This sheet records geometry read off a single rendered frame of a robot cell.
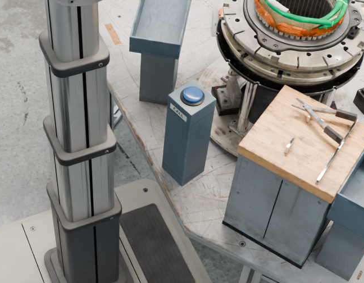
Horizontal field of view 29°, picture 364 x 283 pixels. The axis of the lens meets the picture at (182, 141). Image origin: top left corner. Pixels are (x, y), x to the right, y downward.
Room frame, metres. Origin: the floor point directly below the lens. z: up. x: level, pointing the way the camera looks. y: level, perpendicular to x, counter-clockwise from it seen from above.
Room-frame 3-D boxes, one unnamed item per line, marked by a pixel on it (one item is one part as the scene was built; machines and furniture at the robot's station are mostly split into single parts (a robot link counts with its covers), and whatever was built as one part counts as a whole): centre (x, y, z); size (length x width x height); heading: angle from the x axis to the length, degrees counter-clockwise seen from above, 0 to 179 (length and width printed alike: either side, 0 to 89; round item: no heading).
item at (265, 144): (0.85, -0.24, 1.05); 0.20 x 0.19 x 0.02; 63
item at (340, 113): (0.90, -0.31, 1.09); 0.04 x 0.01 x 0.02; 78
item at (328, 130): (0.85, -0.28, 1.09); 0.04 x 0.01 x 0.02; 48
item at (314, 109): (0.90, -0.26, 1.09); 0.06 x 0.01 x 0.01; 88
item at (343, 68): (1.07, -0.32, 1.05); 0.09 x 0.04 x 0.01; 152
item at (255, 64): (1.03, -0.14, 1.05); 0.08 x 0.02 x 0.01; 62
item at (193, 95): (0.95, -0.01, 1.04); 0.04 x 0.04 x 0.01
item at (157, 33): (1.18, 0.08, 0.92); 0.25 x 0.11 x 0.28; 177
